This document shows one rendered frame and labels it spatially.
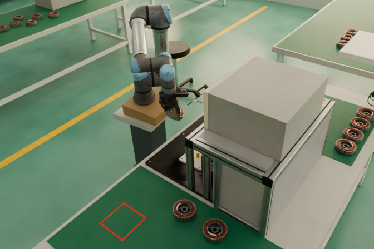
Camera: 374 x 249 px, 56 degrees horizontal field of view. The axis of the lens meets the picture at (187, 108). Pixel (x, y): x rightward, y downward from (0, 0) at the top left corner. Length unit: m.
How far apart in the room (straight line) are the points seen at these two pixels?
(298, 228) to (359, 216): 1.20
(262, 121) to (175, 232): 0.66
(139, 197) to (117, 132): 1.72
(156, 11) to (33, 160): 1.95
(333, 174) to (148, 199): 0.99
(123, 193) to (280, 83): 0.96
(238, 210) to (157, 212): 0.39
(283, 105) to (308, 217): 0.60
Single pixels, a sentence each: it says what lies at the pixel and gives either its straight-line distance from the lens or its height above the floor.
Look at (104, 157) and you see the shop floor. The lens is 3.29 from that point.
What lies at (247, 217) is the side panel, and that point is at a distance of 1.72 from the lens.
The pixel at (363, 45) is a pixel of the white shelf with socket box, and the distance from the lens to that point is 2.39.
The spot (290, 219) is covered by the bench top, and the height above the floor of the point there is 0.75.
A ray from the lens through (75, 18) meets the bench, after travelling 4.27.
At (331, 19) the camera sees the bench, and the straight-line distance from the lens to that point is 4.04.
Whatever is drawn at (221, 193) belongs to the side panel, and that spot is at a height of 0.87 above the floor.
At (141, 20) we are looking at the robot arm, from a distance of 2.07.
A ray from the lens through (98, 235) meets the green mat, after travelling 1.78.
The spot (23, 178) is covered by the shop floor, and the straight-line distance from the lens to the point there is 3.35.
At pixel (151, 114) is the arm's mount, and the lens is 2.30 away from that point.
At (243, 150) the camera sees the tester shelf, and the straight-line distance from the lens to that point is 1.56.
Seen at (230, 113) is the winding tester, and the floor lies 1.26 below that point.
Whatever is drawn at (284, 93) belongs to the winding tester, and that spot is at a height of 1.32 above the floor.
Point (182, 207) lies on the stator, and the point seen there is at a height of 0.76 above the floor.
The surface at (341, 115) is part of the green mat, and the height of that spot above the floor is 0.75.
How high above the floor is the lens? 2.15
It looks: 35 degrees down
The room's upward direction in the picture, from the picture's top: 3 degrees counter-clockwise
